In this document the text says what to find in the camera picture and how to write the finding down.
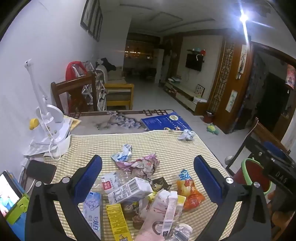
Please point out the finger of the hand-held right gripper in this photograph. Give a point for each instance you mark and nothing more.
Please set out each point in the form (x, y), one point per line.
(275, 148)

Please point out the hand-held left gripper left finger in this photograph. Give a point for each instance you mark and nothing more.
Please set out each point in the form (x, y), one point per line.
(89, 178)

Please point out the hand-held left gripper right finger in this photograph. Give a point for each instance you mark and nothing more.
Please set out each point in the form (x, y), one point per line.
(208, 180)

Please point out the clear plastic bag red label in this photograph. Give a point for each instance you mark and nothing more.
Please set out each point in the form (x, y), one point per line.
(111, 182)

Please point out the red bucket with green rim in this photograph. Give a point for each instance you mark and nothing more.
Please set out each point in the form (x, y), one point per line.
(252, 171)

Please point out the white milk carton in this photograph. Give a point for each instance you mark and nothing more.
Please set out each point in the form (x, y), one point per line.
(129, 191)

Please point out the black gold packet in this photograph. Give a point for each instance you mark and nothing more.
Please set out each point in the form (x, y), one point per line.
(160, 184)

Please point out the pink wrapper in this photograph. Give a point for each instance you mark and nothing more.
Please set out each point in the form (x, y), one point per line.
(141, 164)

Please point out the person's right hand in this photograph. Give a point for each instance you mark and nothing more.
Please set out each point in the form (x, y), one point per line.
(279, 220)

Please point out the wooden chair with curved back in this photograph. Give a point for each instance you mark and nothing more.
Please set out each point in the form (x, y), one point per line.
(270, 136)

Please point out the orange snack packet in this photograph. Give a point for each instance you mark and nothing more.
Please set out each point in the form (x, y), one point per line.
(189, 192)

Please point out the white round floor object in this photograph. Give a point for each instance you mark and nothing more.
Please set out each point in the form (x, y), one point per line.
(229, 159)

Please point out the white blue tissue packet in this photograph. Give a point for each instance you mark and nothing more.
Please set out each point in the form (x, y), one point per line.
(93, 208)

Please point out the crumpled blue white pouch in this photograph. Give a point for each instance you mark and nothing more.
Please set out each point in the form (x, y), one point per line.
(122, 153)

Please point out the black phone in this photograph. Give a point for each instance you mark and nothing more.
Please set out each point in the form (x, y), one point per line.
(41, 171)

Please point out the long yellow box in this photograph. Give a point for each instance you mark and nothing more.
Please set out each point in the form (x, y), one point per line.
(116, 220)

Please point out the crumpled white paper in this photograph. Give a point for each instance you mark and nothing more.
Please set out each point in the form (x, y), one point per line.
(186, 135)

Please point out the green plush toy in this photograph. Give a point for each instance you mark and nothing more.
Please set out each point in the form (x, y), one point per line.
(212, 128)

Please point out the yellow checked cloth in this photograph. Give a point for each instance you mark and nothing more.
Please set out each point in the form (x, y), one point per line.
(161, 148)

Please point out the silver wrapper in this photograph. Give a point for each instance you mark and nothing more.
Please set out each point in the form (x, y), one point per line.
(182, 231)

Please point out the pink drink carton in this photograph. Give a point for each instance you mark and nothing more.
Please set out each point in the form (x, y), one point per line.
(159, 213)

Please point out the stack of papers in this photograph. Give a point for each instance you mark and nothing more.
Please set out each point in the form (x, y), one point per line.
(37, 148)

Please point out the small red bin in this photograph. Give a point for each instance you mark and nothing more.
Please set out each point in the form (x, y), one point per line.
(208, 117)

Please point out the floral table cover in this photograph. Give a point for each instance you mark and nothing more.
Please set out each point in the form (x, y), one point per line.
(120, 120)

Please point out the blue book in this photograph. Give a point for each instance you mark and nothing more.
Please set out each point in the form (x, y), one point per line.
(165, 121)

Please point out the green tablet stand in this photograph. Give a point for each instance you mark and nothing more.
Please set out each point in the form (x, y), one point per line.
(18, 208)

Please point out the yellow round toy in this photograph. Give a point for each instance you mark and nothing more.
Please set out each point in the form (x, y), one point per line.
(34, 124)

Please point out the phone in green holder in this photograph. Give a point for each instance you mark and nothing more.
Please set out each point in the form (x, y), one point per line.
(8, 194)

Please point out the carved wooden partition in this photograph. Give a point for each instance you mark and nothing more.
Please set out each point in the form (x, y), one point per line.
(227, 78)

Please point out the white folding rack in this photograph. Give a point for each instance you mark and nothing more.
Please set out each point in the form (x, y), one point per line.
(100, 92)

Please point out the television cabinet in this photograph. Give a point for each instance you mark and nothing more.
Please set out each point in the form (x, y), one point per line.
(185, 95)

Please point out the small framed picture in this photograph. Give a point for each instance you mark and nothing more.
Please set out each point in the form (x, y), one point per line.
(200, 90)

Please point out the yellow wooden bench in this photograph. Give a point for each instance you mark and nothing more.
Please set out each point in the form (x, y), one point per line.
(120, 89)

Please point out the wooden chair with slatted back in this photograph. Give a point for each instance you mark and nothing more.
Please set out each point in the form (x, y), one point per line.
(74, 84)

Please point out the black white plush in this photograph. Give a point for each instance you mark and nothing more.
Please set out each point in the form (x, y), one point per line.
(105, 63)

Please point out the ceiling light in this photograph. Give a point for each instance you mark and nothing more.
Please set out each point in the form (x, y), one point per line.
(242, 17)

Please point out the short wall scroll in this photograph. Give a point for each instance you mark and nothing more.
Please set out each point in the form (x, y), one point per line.
(231, 100)

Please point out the red wall poster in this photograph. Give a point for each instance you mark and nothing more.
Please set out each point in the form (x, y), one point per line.
(290, 76)

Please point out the tall wall scroll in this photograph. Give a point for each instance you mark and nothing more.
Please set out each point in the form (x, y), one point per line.
(242, 59)

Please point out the wall television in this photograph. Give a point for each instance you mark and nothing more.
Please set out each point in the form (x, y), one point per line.
(194, 62)

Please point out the large framed wall picture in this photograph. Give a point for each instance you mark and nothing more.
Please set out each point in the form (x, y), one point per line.
(87, 14)

